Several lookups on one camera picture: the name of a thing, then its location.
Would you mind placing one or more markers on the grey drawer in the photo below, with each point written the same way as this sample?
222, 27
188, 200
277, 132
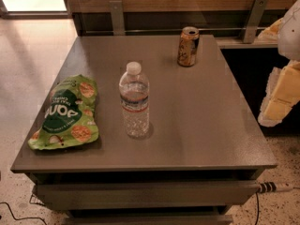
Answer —
145, 195
146, 220

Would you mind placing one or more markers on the green chip bag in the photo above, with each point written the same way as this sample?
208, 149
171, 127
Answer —
70, 119

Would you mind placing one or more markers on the grey drawer cabinet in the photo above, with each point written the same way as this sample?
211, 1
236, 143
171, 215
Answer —
127, 136

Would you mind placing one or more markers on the lower grey drawer front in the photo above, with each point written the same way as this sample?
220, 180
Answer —
146, 220

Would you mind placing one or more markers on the metal wall bracket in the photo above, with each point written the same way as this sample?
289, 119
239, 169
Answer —
117, 16
253, 20

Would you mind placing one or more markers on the white power strip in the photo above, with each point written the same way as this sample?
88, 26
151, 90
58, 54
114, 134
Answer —
267, 187

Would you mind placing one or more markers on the grey metal rail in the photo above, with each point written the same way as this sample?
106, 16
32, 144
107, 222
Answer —
236, 30

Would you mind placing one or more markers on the right metal wall bracket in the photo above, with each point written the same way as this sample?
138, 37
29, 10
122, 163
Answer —
253, 20

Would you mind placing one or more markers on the upper grey drawer front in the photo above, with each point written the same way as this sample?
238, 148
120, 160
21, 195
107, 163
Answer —
145, 195

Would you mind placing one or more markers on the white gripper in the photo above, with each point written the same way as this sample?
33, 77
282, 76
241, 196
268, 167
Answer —
291, 32

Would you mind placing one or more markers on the orange soda can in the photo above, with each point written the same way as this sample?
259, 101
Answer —
188, 45

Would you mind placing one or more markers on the clear plastic water bottle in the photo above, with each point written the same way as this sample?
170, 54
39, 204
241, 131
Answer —
134, 88

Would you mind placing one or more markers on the left metal wall bracket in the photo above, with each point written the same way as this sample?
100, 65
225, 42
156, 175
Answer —
117, 16

